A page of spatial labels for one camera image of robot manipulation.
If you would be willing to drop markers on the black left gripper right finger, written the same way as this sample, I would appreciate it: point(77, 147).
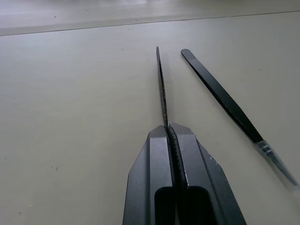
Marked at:
point(206, 182)

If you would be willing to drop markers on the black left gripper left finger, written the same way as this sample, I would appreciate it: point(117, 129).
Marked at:
point(150, 178)

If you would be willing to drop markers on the black tweezers with clear cap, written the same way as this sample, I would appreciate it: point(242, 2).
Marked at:
point(225, 96)

